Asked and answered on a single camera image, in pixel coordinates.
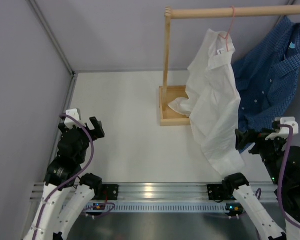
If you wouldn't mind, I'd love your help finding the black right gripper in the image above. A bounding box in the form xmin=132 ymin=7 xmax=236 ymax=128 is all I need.
xmin=234 ymin=127 xmax=286 ymax=184

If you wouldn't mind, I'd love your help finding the white shirt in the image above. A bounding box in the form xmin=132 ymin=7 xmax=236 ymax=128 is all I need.
xmin=168 ymin=29 xmax=245 ymax=178

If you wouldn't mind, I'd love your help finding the pink wire hanger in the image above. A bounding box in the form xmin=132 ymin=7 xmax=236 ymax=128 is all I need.
xmin=218 ymin=6 xmax=237 ymax=52

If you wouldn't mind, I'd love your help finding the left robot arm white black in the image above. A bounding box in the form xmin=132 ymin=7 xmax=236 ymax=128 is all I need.
xmin=24 ymin=113 xmax=105 ymax=240

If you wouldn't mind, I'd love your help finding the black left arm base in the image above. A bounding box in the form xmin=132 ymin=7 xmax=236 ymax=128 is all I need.
xmin=98 ymin=184 xmax=119 ymax=201

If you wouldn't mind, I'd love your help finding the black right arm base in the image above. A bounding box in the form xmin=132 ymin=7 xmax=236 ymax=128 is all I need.
xmin=207 ymin=184 xmax=235 ymax=203

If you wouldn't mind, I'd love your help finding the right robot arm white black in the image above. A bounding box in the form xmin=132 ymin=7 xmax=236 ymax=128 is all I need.
xmin=218 ymin=126 xmax=300 ymax=240

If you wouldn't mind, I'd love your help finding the blue checkered shirt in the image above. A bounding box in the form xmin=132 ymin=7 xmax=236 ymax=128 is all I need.
xmin=232 ymin=17 xmax=300 ymax=132

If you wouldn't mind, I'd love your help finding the wooden clothes rack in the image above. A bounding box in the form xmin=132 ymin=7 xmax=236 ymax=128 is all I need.
xmin=157 ymin=0 xmax=300 ymax=127

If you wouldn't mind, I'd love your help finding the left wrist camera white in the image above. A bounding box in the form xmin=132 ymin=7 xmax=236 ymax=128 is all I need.
xmin=62 ymin=108 xmax=86 ymax=130

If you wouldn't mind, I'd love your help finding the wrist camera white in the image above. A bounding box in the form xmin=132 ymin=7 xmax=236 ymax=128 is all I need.
xmin=265 ymin=117 xmax=299 ymax=141
xmin=62 ymin=108 xmax=86 ymax=130

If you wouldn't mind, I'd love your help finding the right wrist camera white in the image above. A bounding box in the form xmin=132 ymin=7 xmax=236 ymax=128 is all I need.
xmin=265 ymin=117 xmax=299 ymax=141

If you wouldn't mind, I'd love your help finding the aluminium corner frame post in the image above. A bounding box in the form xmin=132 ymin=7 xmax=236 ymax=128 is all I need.
xmin=26 ymin=0 xmax=77 ymax=176

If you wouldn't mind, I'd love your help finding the aluminium mounting rail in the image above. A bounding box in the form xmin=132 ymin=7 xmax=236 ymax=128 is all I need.
xmin=30 ymin=182 xmax=277 ymax=203

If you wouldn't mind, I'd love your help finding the slotted cable duct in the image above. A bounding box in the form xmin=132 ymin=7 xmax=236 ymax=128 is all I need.
xmin=84 ymin=202 xmax=240 ymax=214

